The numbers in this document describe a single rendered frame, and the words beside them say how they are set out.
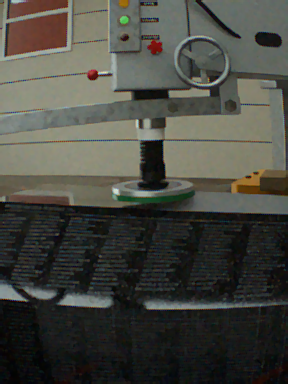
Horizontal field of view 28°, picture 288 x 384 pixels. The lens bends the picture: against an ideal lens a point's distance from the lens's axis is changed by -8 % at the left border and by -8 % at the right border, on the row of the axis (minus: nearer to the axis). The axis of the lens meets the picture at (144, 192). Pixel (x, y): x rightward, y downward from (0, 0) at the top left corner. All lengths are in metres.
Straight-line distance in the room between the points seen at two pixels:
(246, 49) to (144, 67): 0.28
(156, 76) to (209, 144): 6.43
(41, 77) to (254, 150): 3.35
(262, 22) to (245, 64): 0.15
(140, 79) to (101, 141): 6.93
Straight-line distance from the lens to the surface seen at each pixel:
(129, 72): 1.48
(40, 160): 8.88
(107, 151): 8.37
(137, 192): 1.51
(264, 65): 1.55
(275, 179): 2.06
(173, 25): 1.50
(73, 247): 1.55
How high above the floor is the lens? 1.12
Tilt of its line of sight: 9 degrees down
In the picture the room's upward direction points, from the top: 2 degrees counter-clockwise
